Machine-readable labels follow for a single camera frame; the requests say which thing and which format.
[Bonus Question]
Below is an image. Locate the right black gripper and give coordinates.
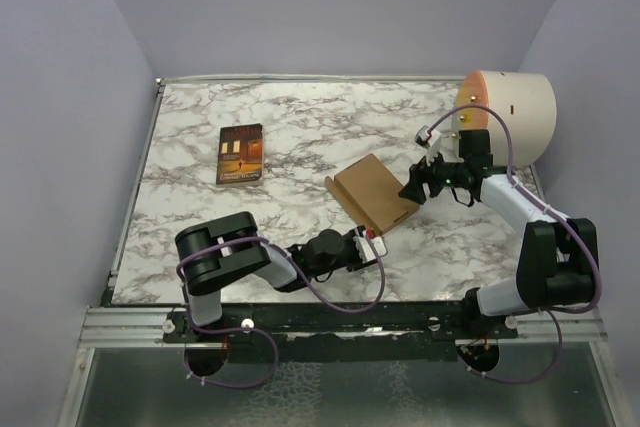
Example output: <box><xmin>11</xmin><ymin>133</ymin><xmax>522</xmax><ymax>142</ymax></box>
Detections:
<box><xmin>399</xmin><ymin>145</ymin><xmax>469</xmax><ymax>204</ymax></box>

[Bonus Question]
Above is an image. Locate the brown cardboard box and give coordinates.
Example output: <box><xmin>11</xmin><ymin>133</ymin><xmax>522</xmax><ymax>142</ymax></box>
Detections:
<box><xmin>325</xmin><ymin>153</ymin><xmax>419</xmax><ymax>235</ymax></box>

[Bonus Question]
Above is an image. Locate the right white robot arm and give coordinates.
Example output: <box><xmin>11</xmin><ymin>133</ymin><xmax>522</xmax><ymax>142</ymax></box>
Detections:
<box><xmin>399</xmin><ymin>127</ymin><xmax>597</xmax><ymax>338</ymax></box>

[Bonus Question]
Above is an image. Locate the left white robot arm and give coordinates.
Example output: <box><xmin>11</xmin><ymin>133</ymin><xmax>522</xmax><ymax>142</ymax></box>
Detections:
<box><xmin>174</xmin><ymin>212</ymin><xmax>387</xmax><ymax>342</ymax></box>

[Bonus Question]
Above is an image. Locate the cream cylinder with coloured face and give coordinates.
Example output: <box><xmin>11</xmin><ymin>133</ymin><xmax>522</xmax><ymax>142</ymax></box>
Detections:
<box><xmin>451</xmin><ymin>70</ymin><xmax>557</xmax><ymax>167</ymax></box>

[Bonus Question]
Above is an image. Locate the dark paperback book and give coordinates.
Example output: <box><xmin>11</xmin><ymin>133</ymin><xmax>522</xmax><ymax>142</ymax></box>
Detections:
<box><xmin>216</xmin><ymin>123</ymin><xmax>264</xmax><ymax>187</ymax></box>

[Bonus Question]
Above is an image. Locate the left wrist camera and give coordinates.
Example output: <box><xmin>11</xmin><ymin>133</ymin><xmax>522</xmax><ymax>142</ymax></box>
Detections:
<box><xmin>354</xmin><ymin>229</ymin><xmax>388</xmax><ymax>264</ymax></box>

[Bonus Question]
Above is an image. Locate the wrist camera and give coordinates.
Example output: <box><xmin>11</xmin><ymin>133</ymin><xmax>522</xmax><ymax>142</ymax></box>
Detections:
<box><xmin>354</xmin><ymin>229</ymin><xmax>388</xmax><ymax>264</ymax></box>
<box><xmin>414</xmin><ymin>125</ymin><xmax>442</xmax><ymax>162</ymax></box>

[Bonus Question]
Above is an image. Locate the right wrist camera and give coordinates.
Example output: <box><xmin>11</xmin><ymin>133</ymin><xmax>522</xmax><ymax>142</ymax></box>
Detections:
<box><xmin>414</xmin><ymin>125</ymin><xmax>442</xmax><ymax>162</ymax></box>

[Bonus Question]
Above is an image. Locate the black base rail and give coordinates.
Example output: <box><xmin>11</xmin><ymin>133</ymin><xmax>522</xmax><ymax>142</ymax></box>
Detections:
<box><xmin>163</xmin><ymin>301</ymin><xmax>518</xmax><ymax>374</ymax></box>

